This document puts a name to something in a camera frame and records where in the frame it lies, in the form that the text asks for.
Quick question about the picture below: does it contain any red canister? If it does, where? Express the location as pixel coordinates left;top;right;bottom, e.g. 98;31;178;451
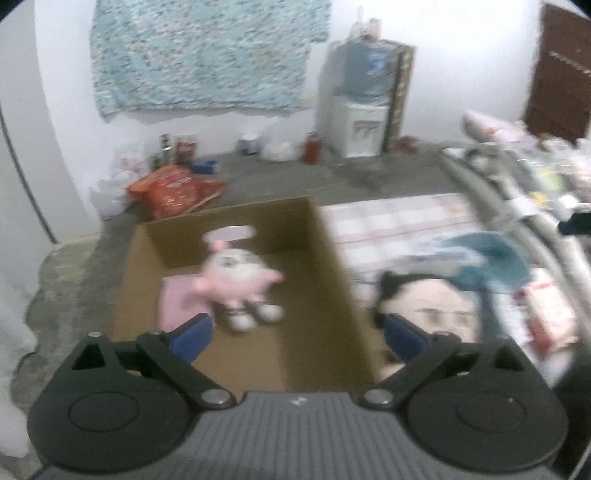
302;131;321;164

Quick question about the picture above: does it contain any pink cloth roll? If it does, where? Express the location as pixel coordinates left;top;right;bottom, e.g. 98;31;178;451
462;110;536;141

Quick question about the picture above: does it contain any red can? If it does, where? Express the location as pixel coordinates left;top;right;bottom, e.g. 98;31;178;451
175;135;198;166

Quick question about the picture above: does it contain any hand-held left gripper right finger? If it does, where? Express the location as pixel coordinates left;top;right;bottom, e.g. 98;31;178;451
359;313;536;409

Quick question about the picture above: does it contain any brown wooden door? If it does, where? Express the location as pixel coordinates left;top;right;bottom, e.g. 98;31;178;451
522;2;591;146

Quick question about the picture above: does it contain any blue water jug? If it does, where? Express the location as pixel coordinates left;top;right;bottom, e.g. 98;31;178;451
344;39;400;104

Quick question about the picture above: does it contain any pink wipes pack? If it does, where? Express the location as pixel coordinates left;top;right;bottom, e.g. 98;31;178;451
512;268;580;356

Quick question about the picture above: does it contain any white water dispenser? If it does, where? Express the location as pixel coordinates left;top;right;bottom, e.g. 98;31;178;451
318;41;393;158

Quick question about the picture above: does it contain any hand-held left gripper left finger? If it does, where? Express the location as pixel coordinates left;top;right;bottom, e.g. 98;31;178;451
71;313;234;409

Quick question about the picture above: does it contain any white plastic bag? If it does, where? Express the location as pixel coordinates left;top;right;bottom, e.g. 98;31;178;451
261;117;298;161
90;141;148;220

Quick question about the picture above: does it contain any pink plush toy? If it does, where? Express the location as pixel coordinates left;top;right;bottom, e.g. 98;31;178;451
194;225;286;333

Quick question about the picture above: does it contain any blue wipes pack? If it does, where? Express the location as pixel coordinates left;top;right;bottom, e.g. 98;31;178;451
443;232;532;291

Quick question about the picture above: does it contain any black-haired plush doll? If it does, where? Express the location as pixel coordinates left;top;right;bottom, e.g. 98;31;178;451
372;271;490;365

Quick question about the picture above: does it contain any teal patterned wall cloth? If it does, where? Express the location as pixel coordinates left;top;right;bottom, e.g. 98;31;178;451
91;0;333;121

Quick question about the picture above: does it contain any red snack bag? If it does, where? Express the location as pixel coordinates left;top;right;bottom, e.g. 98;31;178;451
127;165;227;220

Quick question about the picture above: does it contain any brown cardboard box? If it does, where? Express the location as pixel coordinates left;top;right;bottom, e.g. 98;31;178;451
113;196;386;393

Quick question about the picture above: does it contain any dark wall cable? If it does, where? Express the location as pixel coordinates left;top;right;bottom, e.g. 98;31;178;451
0;106;58;244

